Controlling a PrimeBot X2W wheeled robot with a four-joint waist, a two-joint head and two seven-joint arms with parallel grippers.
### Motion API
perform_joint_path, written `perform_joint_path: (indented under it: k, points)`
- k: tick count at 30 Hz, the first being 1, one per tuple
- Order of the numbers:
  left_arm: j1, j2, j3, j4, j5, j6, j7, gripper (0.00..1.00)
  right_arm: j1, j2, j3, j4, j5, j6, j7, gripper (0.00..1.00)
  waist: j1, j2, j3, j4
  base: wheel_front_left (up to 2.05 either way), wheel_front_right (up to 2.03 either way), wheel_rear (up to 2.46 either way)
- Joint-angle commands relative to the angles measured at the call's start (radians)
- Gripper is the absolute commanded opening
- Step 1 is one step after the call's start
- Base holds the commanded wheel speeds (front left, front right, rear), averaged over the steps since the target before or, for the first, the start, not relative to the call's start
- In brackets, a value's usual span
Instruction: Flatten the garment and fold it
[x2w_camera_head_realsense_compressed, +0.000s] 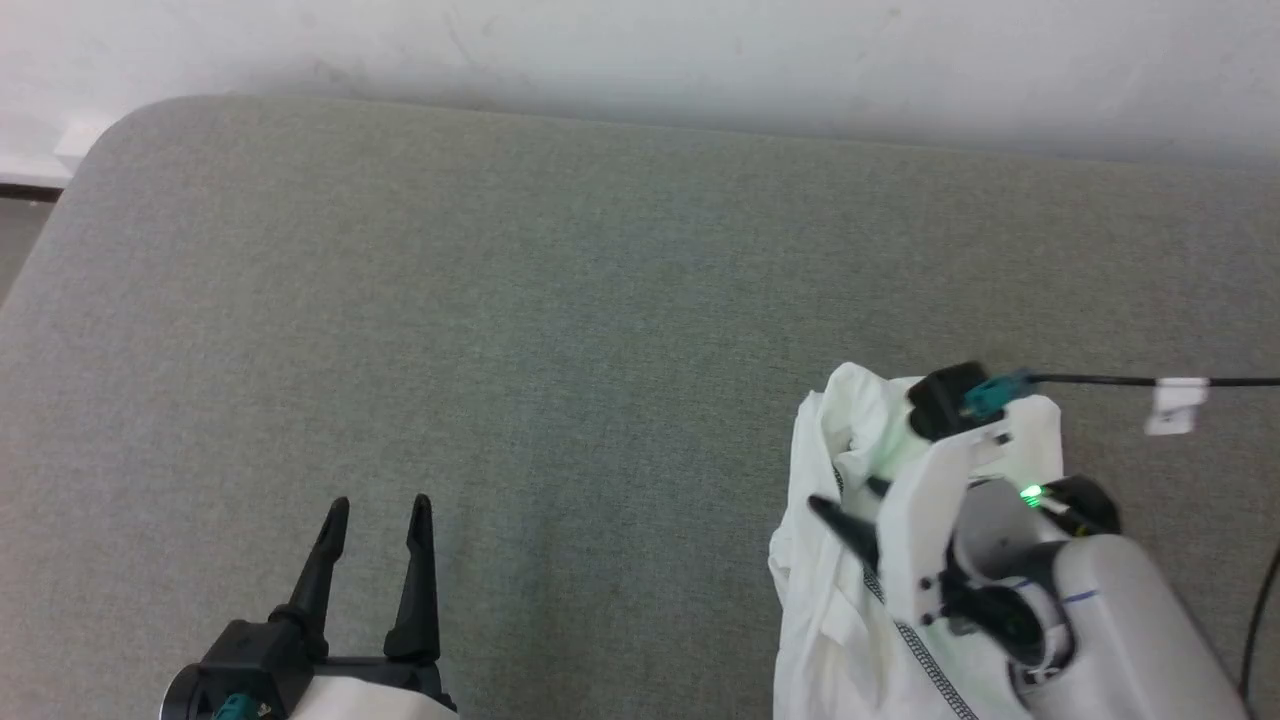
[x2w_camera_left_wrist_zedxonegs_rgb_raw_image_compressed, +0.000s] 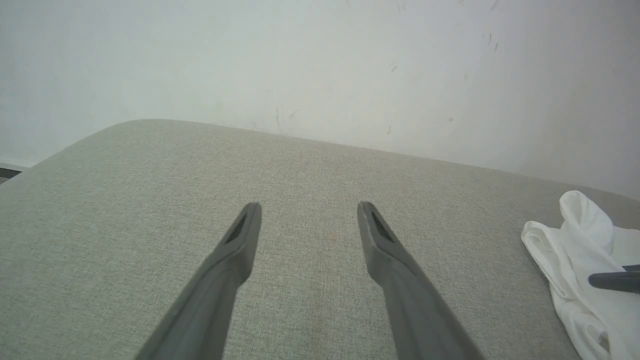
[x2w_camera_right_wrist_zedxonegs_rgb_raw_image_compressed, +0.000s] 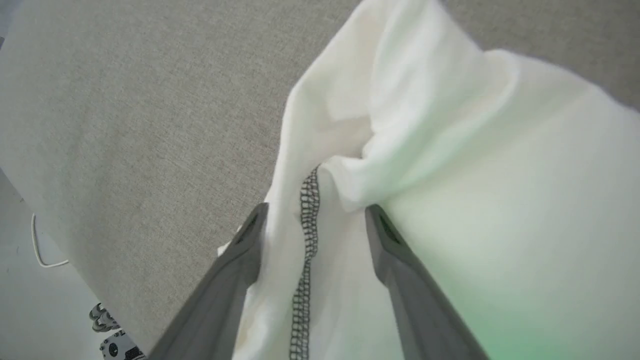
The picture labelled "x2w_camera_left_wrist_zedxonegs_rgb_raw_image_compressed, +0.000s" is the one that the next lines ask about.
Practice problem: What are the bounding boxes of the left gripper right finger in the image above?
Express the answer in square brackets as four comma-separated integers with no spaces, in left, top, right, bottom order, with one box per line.
[357,201,486,360]

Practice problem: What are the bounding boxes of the grey fabric sofa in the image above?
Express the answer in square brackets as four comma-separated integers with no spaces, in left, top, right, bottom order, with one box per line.
[0,118,640,360]

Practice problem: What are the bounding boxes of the white long-sleeve shirt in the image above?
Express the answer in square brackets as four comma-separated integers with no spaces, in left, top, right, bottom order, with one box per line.
[521,190,640,360]

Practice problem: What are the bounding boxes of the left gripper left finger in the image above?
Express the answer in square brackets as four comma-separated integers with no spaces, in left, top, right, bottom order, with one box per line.
[135,201,263,360]

